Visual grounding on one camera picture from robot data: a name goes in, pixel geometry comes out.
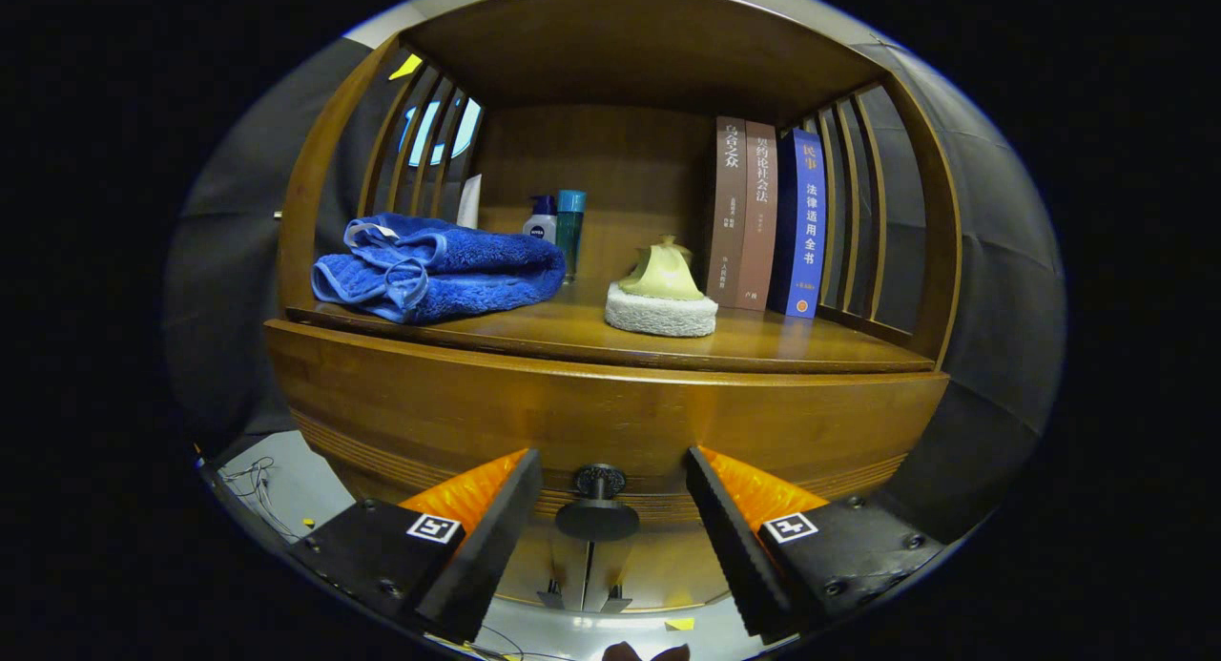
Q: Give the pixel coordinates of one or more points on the wooden cabinet door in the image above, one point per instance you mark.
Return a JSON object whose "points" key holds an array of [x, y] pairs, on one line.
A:
{"points": [[534, 570], [668, 570]]}

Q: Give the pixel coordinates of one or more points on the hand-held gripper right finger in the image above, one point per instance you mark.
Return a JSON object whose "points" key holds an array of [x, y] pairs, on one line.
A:
{"points": [[734, 547]]}

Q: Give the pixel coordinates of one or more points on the teal blue bottle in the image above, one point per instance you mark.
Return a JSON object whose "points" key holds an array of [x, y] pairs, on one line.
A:
{"points": [[570, 232]]}

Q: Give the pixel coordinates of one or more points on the dark brown book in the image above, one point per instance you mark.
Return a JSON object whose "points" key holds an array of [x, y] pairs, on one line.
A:
{"points": [[727, 213]]}

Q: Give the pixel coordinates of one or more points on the yellow tape piece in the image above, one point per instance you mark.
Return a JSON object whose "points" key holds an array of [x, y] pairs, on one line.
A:
{"points": [[679, 624]]}

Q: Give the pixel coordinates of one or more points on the yellow-green sponge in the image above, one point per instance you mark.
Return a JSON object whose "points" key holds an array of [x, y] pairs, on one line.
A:
{"points": [[661, 299]]}

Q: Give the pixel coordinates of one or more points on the blue book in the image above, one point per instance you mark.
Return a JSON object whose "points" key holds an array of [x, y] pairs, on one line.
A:
{"points": [[806, 222]]}

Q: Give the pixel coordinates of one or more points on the wooden drawer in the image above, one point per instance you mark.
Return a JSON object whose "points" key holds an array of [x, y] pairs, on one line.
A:
{"points": [[610, 413]]}

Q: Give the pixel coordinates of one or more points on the blue towel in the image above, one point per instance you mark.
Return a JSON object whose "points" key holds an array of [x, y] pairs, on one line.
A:
{"points": [[458, 270]]}

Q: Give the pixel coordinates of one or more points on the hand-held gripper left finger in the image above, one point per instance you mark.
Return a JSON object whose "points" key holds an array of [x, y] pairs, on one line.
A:
{"points": [[496, 547]]}

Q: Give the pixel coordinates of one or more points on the white tube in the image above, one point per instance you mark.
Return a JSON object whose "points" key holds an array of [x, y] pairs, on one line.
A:
{"points": [[470, 203]]}

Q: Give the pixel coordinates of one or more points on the light brown book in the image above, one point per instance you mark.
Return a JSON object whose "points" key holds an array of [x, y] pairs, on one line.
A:
{"points": [[759, 222]]}

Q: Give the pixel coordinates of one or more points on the white bottle with blue cap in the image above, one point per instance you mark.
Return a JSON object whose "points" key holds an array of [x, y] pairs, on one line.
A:
{"points": [[541, 224]]}

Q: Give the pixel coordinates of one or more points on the wooden countertop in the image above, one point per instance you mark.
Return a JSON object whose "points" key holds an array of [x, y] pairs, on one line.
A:
{"points": [[782, 341]]}

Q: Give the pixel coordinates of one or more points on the black drawer knob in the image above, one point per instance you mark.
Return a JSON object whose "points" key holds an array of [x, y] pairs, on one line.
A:
{"points": [[597, 518]]}

